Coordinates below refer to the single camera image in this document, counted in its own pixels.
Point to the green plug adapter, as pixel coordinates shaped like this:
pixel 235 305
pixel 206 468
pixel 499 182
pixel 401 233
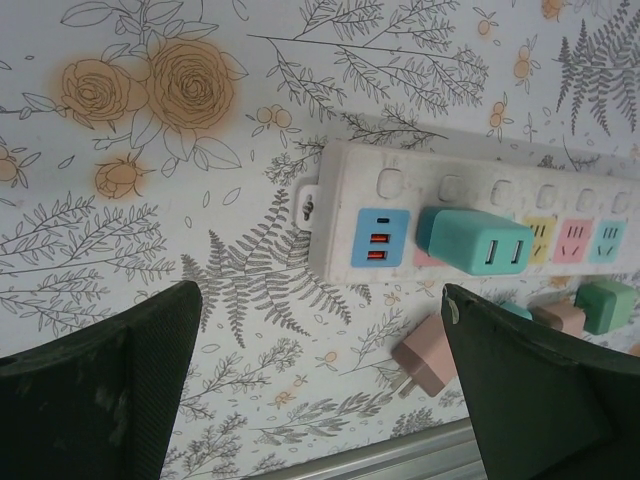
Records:
pixel 605 307

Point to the teal plug adapter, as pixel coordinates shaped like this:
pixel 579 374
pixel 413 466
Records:
pixel 517 310
pixel 460 235

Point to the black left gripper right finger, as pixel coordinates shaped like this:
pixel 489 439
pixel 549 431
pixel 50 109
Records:
pixel 550 400

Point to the pink plug adapter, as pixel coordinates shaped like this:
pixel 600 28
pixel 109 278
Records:
pixel 560 317
pixel 425 355

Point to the white power strip coloured sockets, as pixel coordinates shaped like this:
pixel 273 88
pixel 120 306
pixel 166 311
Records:
pixel 350 170

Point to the floral table cover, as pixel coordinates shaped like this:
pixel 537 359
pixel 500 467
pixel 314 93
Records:
pixel 150 200

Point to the aluminium front rail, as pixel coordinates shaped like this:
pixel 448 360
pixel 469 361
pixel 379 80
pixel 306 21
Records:
pixel 375 455

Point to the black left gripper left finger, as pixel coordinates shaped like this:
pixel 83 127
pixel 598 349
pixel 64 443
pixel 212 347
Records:
pixel 75 400

